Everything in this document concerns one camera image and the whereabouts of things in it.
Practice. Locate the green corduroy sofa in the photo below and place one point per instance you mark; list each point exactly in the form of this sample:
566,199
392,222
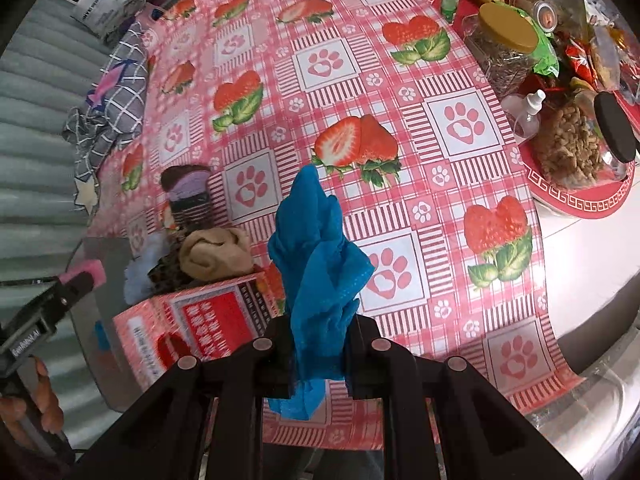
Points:
46,69

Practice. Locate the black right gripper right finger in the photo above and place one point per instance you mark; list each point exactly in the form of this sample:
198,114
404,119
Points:
443,419

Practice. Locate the jar with yellow lid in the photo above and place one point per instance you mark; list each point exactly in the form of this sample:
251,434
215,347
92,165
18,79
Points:
502,42

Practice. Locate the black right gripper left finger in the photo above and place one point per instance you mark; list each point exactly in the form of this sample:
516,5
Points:
200,419

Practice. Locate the blue mesh cloth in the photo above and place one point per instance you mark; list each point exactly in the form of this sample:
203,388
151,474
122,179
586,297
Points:
322,273

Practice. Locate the pink red cardboard box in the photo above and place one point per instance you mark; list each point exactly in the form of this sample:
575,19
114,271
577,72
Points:
208,322

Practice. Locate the pink strawberry paw tablecloth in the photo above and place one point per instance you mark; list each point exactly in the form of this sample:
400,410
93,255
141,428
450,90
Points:
382,97

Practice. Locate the dark brown purple knit item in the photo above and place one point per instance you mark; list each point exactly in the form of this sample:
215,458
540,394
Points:
186,187

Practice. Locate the pink fuzzy cloth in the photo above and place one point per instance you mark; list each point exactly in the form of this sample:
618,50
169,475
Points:
93,268

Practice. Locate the light blue fluffy cloth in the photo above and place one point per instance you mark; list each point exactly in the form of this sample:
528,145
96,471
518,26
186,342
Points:
138,286

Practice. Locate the leopard print scarf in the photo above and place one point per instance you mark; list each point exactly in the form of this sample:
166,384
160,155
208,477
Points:
167,276

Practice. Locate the small clear spray bottle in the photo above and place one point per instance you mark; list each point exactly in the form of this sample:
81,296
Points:
522,113

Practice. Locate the jar of nuts black lid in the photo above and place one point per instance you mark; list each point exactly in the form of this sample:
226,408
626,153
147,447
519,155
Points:
587,142

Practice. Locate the grey plaid star blanket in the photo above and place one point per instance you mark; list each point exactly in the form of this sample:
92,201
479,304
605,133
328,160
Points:
111,116

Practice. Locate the beige cloth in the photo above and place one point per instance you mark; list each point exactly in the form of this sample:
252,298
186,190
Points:
216,254

